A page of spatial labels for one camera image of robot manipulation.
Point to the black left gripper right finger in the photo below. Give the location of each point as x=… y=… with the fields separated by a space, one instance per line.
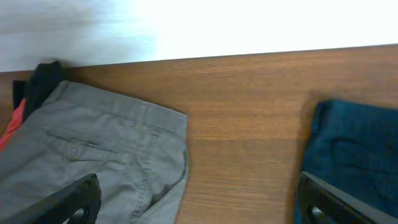
x=321 y=203

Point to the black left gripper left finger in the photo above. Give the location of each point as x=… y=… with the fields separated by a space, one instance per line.
x=78 y=202

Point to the navy blue shorts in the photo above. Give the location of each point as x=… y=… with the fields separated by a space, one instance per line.
x=353 y=147

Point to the grey shorts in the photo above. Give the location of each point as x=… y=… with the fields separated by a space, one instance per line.
x=137 y=150

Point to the red garment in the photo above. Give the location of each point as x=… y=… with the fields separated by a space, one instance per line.
x=14 y=124

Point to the black garment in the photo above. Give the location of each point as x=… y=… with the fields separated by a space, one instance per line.
x=44 y=79

